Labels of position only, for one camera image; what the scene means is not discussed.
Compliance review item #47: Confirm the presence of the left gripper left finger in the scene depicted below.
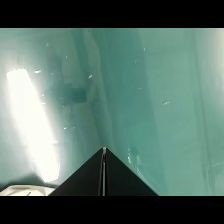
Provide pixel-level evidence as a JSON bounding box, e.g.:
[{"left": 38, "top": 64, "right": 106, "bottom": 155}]
[{"left": 49, "top": 147, "right": 105, "bottom": 197}]

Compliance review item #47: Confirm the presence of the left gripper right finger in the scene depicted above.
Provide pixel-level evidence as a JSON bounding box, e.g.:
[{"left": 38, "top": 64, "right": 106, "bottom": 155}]
[{"left": 104, "top": 147, "right": 160, "bottom": 197}]

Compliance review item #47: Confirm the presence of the beige shirt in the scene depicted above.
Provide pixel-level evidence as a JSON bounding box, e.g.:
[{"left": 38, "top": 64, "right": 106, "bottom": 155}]
[{"left": 0, "top": 184, "right": 56, "bottom": 197}]

